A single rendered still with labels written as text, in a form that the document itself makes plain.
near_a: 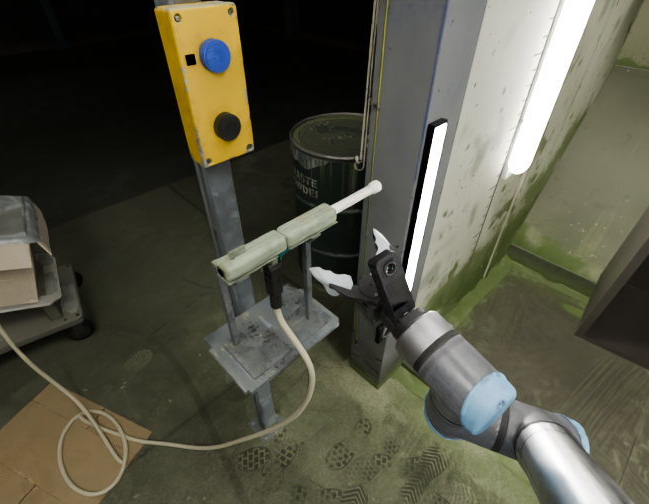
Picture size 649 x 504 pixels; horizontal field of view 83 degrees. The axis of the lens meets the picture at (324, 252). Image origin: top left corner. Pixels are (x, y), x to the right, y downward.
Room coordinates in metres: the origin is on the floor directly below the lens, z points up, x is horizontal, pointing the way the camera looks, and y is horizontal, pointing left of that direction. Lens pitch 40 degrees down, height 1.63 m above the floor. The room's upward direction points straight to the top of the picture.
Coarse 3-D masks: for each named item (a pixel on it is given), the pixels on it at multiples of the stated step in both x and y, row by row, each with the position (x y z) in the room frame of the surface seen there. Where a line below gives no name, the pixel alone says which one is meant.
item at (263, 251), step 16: (368, 192) 0.83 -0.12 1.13; (320, 208) 0.73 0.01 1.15; (336, 208) 0.75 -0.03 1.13; (288, 224) 0.67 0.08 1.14; (304, 224) 0.67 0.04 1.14; (320, 224) 0.69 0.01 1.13; (256, 240) 0.61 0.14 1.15; (272, 240) 0.61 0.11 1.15; (288, 240) 0.63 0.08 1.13; (304, 240) 0.66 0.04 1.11; (224, 256) 0.56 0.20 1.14; (240, 256) 0.56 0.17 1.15; (256, 256) 0.57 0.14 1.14; (272, 256) 0.59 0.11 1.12; (224, 272) 0.52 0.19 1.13; (240, 272) 0.54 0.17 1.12; (272, 272) 0.60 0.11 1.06; (272, 288) 0.60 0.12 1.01; (272, 304) 0.60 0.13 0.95
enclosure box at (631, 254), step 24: (648, 216) 0.98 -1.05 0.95; (648, 240) 0.80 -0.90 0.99; (624, 264) 0.86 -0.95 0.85; (648, 264) 1.06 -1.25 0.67; (600, 288) 0.97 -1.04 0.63; (624, 288) 1.07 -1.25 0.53; (648, 288) 1.04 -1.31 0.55; (600, 312) 0.84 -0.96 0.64; (624, 312) 0.96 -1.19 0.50; (648, 312) 0.95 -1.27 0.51; (600, 336) 0.87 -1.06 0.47; (624, 336) 0.86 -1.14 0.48; (648, 336) 0.85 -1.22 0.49; (648, 360) 0.76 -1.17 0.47
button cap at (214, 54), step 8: (208, 40) 0.68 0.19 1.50; (216, 40) 0.68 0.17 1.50; (200, 48) 0.67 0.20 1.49; (208, 48) 0.66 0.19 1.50; (216, 48) 0.67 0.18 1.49; (224, 48) 0.68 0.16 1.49; (200, 56) 0.67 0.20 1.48; (208, 56) 0.66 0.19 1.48; (216, 56) 0.67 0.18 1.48; (224, 56) 0.68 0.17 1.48; (208, 64) 0.66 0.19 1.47; (216, 64) 0.67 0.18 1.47; (224, 64) 0.68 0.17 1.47; (216, 72) 0.67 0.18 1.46
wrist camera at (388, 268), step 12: (384, 252) 0.43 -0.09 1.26; (372, 264) 0.42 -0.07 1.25; (384, 264) 0.41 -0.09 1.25; (396, 264) 0.42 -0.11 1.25; (372, 276) 0.42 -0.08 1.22; (384, 276) 0.41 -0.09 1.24; (396, 276) 0.41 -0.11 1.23; (384, 288) 0.40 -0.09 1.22; (396, 288) 0.41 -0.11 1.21; (408, 288) 0.41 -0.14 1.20; (384, 300) 0.40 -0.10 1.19; (396, 300) 0.40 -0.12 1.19; (408, 300) 0.41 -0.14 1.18; (396, 312) 0.39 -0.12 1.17
